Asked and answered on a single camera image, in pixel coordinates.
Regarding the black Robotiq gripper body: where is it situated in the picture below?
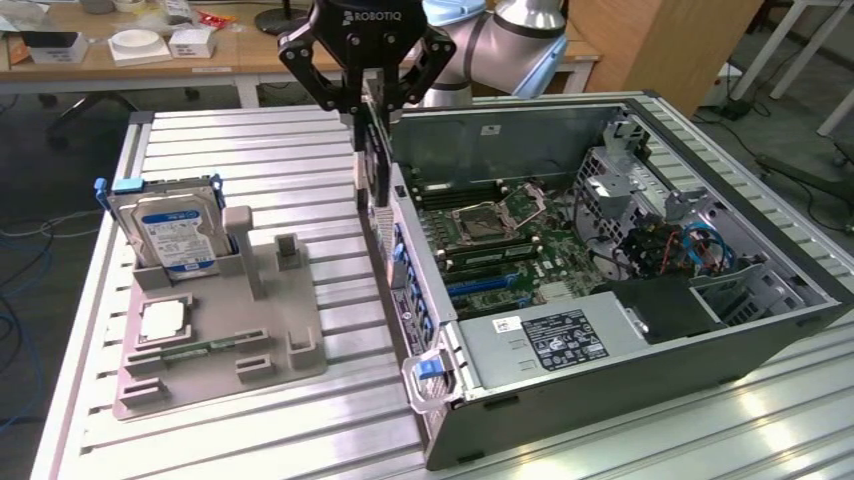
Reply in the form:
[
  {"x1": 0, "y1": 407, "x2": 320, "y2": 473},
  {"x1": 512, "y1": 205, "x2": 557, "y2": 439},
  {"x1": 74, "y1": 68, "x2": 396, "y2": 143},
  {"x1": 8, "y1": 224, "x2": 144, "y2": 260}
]
[{"x1": 307, "y1": 0, "x2": 429, "y2": 72}]

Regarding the green graphics card black fan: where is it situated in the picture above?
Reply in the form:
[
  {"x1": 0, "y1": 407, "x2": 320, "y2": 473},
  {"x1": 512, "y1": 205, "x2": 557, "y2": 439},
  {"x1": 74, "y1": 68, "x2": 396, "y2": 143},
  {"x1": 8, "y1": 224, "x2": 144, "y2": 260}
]
[{"x1": 336, "y1": 67, "x2": 403, "y2": 209}]

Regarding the blue expansion slot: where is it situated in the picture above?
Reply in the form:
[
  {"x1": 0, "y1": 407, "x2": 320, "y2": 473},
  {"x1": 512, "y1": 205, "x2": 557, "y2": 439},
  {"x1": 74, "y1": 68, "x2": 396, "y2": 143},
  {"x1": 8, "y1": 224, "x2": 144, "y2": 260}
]
[{"x1": 444, "y1": 274, "x2": 523, "y2": 297}]

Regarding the wooden desk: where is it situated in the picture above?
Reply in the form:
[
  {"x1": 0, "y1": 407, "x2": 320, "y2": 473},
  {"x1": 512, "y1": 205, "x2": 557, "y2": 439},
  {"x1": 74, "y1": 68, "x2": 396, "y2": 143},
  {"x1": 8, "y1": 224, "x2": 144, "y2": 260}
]
[{"x1": 0, "y1": 0, "x2": 601, "y2": 109}]

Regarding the black round lamp base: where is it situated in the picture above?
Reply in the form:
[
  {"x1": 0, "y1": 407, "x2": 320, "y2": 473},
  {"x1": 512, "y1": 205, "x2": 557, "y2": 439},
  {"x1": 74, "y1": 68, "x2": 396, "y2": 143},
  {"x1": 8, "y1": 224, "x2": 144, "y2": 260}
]
[{"x1": 253, "y1": 5, "x2": 315, "y2": 38}]

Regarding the small white cardboard box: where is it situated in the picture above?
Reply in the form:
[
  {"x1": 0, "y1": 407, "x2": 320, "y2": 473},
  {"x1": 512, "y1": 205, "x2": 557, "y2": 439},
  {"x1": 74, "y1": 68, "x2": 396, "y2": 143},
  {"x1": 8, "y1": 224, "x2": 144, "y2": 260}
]
[{"x1": 166, "y1": 27, "x2": 218, "y2": 59}]

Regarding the white round holder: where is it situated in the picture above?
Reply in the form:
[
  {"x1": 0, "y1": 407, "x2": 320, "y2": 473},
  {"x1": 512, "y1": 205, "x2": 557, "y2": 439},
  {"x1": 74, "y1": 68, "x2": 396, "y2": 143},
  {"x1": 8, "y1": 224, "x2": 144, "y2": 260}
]
[{"x1": 106, "y1": 28, "x2": 174, "y2": 67}]

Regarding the metal socket cover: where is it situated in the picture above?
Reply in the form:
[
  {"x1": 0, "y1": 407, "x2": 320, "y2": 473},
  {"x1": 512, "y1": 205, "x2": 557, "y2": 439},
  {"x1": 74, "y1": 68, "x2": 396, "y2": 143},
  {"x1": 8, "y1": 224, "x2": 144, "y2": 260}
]
[{"x1": 499, "y1": 182, "x2": 552, "y2": 224}]

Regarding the CPU socket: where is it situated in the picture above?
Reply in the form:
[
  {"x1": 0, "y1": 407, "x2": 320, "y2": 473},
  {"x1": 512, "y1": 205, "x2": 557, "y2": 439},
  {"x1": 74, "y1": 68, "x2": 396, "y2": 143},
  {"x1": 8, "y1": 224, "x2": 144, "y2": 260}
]
[{"x1": 451, "y1": 204, "x2": 509, "y2": 241}]

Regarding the wooden cabinet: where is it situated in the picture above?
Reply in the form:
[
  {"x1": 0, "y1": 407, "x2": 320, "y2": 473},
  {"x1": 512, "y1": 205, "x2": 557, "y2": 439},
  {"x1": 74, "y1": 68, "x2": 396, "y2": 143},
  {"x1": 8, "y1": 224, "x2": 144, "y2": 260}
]
[{"x1": 565, "y1": 0, "x2": 766, "y2": 116}]

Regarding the metal disk bay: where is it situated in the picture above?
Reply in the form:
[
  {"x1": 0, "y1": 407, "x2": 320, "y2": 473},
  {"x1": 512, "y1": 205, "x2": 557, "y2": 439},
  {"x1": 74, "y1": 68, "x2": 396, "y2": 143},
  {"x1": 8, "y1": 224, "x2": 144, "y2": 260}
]
[{"x1": 573, "y1": 118, "x2": 672, "y2": 224}]

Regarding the black and white box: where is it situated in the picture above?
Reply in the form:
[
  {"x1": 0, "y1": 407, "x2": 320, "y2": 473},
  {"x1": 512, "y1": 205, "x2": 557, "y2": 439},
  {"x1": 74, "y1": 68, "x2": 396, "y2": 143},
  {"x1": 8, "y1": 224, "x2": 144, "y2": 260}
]
[{"x1": 18, "y1": 30, "x2": 90, "y2": 64}]

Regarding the hard disk in blue caddy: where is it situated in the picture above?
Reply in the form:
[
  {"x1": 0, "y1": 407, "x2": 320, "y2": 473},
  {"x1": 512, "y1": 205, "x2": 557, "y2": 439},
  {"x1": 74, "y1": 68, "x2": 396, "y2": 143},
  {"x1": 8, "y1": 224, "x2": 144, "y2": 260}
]
[{"x1": 92, "y1": 172, "x2": 236, "y2": 281}]

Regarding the green motherboard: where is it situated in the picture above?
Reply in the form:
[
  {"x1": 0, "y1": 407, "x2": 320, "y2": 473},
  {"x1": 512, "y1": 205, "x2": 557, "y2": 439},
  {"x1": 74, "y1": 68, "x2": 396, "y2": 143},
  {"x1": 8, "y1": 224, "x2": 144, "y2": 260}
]
[{"x1": 405, "y1": 174, "x2": 601, "y2": 319}]

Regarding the black power brick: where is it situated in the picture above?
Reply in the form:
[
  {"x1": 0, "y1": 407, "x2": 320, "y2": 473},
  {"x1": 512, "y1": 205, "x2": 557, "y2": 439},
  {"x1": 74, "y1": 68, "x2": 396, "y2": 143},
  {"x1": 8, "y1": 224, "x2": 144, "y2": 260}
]
[{"x1": 716, "y1": 97, "x2": 756, "y2": 122}]

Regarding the silver CPU chip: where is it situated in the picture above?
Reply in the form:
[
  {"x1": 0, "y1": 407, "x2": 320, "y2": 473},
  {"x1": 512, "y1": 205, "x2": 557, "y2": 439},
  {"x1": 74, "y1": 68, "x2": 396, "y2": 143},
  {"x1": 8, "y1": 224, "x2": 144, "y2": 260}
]
[{"x1": 137, "y1": 302, "x2": 188, "y2": 344}]

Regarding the grey power supply unit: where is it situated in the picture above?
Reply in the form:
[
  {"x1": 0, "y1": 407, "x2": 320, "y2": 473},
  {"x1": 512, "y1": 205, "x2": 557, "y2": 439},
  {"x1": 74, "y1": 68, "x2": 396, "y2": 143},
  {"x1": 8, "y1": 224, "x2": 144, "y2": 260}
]
[{"x1": 456, "y1": 292, "x2": 652, "y2": 391}]

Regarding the grey printed parts rack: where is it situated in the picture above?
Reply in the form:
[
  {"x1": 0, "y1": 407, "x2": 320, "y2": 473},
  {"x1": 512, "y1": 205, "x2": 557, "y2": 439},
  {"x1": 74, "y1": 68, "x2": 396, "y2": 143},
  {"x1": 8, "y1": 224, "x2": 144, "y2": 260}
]
[{"x1": 109, "y1": 204, "x2": 328, "y2": 424}]

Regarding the metal drive cage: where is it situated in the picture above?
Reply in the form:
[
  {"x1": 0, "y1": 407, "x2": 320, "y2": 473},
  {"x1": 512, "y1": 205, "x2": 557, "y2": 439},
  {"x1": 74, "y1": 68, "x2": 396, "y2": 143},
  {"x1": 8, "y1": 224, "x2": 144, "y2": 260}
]
[{"x1": 689, "y1": 259, "x2": 812, "y2": 327}]

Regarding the open dark grey PC case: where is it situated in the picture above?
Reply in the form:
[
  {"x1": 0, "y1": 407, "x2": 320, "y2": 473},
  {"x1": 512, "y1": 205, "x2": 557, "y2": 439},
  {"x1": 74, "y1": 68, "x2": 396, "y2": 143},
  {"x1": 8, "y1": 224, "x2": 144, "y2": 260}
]
[{"x1": 351, "y1": 97, "x2": 843, "y2": 471}]

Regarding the white table frame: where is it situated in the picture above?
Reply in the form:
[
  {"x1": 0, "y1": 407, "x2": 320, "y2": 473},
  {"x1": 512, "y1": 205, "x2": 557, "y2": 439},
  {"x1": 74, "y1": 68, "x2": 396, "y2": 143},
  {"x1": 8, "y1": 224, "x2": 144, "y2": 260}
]
[{"x1": 730, "y1": 0, "x2": 854, "y2": 137}]

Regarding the red wire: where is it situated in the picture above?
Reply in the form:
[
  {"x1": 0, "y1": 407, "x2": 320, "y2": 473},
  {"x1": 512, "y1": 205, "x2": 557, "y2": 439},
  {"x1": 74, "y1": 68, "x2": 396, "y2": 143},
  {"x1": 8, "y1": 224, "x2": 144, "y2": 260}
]
[{"x1": 656, "y1": 227, "x2": 685, "y2": 275}]

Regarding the blue wire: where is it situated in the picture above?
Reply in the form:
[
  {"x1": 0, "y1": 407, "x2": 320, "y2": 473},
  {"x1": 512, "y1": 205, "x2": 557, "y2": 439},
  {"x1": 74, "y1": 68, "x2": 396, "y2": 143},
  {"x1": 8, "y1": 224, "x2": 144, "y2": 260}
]
[{"x1": 683, "y1": 219, "x2": 736, "y2": 275}]

